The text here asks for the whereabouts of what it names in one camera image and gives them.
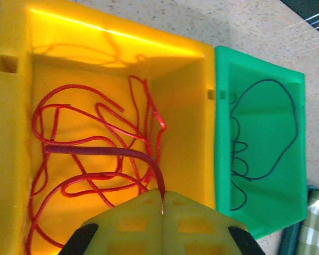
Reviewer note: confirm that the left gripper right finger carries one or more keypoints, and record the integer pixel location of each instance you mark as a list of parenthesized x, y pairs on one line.
[(202, 239)]

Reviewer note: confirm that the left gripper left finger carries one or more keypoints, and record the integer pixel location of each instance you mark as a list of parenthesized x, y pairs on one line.
[(138, 239)]

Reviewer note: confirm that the green checkered cloth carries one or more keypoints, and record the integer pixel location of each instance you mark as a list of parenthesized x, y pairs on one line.
[(288, 241)]

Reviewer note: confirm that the green white checked cloth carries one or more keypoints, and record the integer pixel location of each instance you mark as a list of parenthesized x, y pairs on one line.
[(317, 225)]

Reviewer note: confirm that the yellow plastic bin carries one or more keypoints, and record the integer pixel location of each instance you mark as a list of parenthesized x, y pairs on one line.
[(180, 119)]

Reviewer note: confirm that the green plastic bin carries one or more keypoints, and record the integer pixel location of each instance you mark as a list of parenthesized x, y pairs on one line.
[(265, 127)]

